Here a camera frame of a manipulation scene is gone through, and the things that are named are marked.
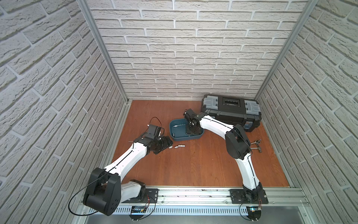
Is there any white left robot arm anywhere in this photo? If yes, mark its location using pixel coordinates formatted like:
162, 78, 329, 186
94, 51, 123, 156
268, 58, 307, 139
83, 136, 173, 216

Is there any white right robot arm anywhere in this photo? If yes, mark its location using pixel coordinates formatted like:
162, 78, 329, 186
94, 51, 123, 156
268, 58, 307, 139
183, 110, 263, 197

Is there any teal plastic storage box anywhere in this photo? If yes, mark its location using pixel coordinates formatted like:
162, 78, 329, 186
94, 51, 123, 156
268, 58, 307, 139
169, 118, 204, 141

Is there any black grey toolbox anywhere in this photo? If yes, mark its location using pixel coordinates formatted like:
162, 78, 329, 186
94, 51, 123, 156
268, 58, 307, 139
201, 94, 262, 132

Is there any ratchet wrench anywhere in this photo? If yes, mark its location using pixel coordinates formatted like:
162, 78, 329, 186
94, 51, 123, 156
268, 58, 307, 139
251, 139, 261, 145

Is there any left controller board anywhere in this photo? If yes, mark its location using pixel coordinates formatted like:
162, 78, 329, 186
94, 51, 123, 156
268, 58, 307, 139
129, 206, 148, 221

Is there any controller board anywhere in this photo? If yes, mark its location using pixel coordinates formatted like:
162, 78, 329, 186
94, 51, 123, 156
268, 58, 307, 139
246, 207, 262, 222
129, 206, 148, 221

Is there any right controller board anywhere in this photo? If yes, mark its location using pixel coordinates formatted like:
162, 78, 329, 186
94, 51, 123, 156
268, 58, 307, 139
246, 207, 262, 222

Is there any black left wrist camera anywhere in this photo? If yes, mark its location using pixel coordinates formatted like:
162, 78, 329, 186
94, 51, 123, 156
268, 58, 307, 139
145, 124, 164, 140

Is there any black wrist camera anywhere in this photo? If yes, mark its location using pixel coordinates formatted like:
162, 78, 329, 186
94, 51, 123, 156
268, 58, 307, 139
145, 124, 164, 140
183, 109, 197, 123

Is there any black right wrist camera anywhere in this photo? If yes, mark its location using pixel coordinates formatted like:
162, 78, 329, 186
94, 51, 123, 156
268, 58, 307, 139
183, 109, 197, 123

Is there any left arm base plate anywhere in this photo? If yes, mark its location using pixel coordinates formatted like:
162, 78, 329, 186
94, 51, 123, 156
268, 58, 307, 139
124, 188, 159, 204

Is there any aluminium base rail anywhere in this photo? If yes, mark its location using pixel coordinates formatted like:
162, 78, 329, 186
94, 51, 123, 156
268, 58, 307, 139
114, 186, 310, 217

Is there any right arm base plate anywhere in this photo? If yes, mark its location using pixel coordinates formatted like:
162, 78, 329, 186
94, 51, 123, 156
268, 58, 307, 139
229, 189, 269, 204

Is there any aluminium frame post left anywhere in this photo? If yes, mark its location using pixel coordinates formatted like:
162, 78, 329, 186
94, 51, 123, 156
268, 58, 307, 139
77, 0, 129, 104

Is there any aluminium frame post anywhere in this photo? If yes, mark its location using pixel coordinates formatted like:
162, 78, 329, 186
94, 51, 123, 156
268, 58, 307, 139
77, 0, 129, 104
254, 0, 319, 101

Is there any aluminium frame post right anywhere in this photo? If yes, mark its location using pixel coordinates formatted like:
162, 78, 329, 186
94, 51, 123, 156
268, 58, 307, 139
254, 0, 319, 101

